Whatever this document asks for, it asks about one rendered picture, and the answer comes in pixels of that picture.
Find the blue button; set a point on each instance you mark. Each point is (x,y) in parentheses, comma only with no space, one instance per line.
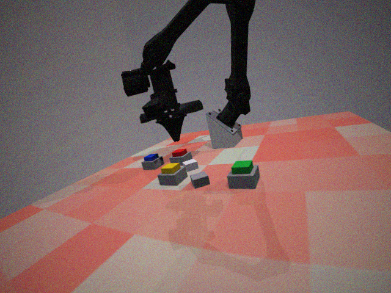
(152,162)

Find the yellow button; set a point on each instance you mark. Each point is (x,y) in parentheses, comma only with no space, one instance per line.
(172,174)

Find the red button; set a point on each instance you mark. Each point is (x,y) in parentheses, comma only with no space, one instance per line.
(180,156)

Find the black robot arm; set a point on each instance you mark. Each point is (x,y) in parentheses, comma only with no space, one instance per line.
(159,47)

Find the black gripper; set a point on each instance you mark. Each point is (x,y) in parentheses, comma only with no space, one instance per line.
(173,124)

